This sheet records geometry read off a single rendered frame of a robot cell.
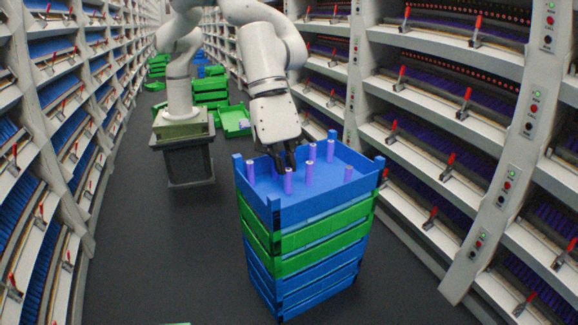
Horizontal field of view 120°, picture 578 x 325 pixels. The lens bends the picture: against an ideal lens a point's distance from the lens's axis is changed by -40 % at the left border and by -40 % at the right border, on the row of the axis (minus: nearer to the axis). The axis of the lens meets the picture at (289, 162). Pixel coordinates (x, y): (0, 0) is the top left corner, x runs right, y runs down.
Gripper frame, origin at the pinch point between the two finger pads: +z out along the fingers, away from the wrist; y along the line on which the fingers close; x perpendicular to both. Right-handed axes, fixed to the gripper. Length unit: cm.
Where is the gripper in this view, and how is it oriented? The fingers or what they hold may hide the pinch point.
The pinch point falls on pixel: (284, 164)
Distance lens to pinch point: 60.5
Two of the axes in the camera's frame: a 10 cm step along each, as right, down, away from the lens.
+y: -8.6, 2.6, -4.4
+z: 2.2, 9.7, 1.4
